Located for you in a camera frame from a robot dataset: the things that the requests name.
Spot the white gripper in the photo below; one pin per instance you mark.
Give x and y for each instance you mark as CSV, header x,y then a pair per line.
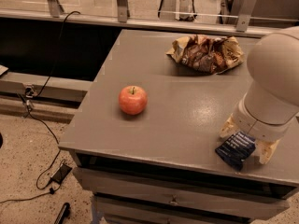
x,y
256,127

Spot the dark blue rxbar wrapper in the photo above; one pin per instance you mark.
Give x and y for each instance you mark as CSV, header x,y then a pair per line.
x,y
235,149

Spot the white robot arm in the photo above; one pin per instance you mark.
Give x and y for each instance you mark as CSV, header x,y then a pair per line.
x,y
271,103

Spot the crumpled brown chip bag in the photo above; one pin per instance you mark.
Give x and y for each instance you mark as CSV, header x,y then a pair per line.
x,y
207,55

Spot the grey cabinet with drawers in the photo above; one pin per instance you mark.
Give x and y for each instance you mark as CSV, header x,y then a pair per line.
x,y
134,164

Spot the red apple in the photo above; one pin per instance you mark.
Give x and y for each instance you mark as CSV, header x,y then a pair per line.
x,y
133,100

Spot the black power adapter brick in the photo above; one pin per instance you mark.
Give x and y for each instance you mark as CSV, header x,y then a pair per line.
x,y
61,173

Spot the black cylindrical object on floor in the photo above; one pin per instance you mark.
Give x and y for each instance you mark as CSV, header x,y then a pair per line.
x,y
64,212

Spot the metal drawer handle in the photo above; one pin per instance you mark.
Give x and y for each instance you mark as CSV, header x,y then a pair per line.
x,y
173,201

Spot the metal railing frame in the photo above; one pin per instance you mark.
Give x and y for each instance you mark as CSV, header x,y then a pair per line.
x,y
217,17

